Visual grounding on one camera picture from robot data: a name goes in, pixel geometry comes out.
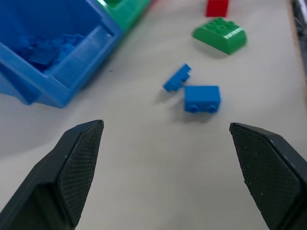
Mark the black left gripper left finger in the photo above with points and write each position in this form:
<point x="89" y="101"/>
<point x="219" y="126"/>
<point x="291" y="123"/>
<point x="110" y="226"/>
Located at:
<point x="72" y="172"/>

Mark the flat blue building brick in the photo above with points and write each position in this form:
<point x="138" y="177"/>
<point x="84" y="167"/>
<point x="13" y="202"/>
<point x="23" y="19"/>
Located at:
<point x="177" y="77"/>

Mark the green curved building brick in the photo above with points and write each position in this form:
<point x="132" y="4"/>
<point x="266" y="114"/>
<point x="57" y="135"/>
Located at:
<point x="219" y="36"/>

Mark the green plastic storage bin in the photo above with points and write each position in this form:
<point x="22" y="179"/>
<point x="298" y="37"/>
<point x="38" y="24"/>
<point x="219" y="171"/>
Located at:
<point x="127" y="13"/>

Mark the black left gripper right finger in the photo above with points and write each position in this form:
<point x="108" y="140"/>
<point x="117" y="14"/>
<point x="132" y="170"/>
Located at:
<point x="268" y="167"/>

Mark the blue plastic storage bin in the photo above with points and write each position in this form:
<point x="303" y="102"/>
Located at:
<point x="60" y="55"/>

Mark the blue bricks pile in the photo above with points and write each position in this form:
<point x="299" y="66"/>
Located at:
<point x="50" y="51"/>

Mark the tall blue building brick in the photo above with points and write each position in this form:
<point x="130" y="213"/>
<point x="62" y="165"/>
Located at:
<point x="202" y="98"/>

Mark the red building brick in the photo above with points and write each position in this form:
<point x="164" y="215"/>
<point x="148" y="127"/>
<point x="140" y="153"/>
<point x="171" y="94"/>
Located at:
<point x="216" y="8"/>

